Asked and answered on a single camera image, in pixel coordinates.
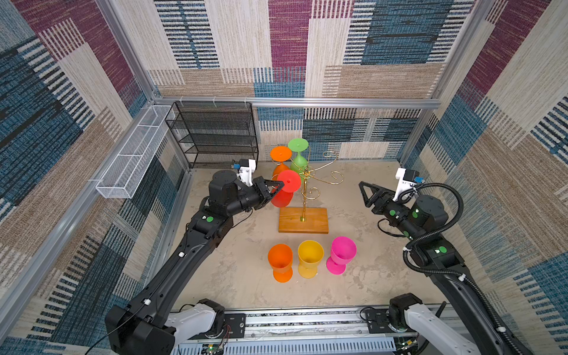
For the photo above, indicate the red wine glass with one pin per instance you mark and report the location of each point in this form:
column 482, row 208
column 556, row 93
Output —
column 292, row 182

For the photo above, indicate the green wine glass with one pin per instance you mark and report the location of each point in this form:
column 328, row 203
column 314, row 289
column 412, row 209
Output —
column 298, row 163

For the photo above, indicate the orange wine glass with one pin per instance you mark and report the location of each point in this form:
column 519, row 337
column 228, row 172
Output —
column 280, row 259
column 280, row 155

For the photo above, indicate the white wire mesh basket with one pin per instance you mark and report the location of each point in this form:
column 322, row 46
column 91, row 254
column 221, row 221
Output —
column 124, row 175

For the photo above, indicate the black wire mesh shelf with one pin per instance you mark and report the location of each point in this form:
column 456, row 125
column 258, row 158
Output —
column 214, row 135

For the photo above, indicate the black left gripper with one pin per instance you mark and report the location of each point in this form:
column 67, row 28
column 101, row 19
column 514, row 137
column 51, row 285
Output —
column 259, row 188

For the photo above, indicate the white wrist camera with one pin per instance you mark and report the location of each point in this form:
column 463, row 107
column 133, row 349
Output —
column 408, row 180
column 246, row 169

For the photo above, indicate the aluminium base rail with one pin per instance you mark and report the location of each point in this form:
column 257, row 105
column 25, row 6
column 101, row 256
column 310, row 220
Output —
column 315, row 323

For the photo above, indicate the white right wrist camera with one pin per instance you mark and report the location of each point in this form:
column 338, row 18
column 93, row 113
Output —
column 408, row 180

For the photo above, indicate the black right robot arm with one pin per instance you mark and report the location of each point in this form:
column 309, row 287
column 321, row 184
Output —
column 423, row 220

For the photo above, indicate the white slotted cable duct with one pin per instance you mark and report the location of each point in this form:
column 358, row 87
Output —
column 380, row 345

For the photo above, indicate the wooden rack base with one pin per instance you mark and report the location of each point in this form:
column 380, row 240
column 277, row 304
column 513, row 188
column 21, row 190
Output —
column 303, row 221

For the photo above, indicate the gold wire glass rack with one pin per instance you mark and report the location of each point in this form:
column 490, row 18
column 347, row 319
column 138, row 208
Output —
column 310, row 174

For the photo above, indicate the yellow wine glass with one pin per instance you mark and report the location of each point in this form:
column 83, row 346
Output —
column 310, row 255

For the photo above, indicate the pink wine glass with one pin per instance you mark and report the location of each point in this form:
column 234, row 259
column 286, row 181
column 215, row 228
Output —
column 343, row 251

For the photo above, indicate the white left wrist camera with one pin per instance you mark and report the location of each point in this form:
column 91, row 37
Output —
column 246, row 169

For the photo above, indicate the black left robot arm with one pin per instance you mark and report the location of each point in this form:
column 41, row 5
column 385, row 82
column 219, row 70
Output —
column 148, row 324

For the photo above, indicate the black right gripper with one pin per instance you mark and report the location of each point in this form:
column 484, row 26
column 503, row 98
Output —
column 379, row 193

